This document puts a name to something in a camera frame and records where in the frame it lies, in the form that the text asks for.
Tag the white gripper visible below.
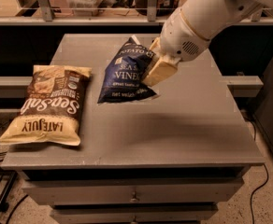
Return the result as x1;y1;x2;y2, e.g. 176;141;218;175
141;8;210;87

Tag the blue Kettle chip bag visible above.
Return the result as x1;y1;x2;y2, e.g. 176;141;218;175
97;35;156;104

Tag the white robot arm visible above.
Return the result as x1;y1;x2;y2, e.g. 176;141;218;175
141;0;273;87

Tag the brown Late July chip bag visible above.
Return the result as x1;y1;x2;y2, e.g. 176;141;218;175
0;65;92;146

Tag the grey cabinet with drawers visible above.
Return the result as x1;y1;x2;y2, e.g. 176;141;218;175
0;33;266;224

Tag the upper grey drawer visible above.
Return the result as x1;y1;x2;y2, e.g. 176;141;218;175
22;178;243;205

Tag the grey drawer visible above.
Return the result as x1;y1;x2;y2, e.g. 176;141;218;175
22;178;243;205
50;204;218;224

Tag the lower grey drawer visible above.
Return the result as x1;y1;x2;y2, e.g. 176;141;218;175
50;204;218;224

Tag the black stand leg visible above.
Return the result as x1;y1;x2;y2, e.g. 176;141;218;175
0;172;17;214

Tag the black cable right floor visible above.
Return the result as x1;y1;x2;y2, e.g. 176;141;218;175
249;163;269;224

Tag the grey metal shelf rail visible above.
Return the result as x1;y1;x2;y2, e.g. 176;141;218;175
0;0;273;25

